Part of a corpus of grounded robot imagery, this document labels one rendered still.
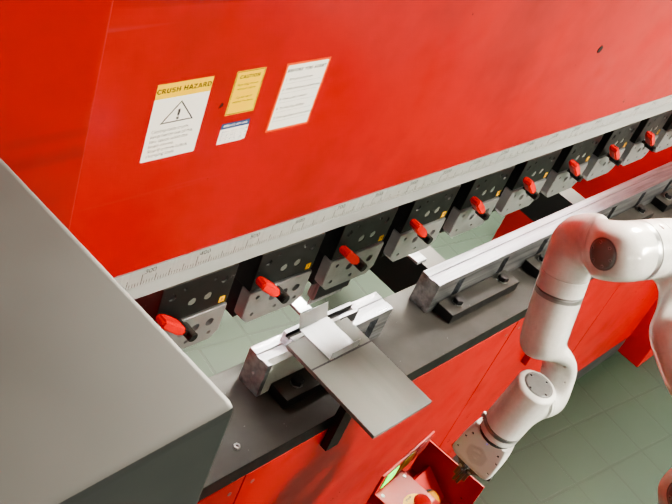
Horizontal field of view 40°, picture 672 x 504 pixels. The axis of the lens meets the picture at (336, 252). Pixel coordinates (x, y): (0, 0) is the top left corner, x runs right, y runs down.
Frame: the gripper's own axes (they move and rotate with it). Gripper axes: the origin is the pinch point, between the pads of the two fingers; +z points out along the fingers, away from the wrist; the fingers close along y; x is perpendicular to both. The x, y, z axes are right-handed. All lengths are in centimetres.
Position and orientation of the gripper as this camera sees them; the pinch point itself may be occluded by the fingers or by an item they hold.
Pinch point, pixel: (462, 472)
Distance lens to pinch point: 204.2
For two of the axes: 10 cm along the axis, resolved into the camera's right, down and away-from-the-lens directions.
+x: 6.1, -3.3, 7.2
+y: 7.0, 6.5, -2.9
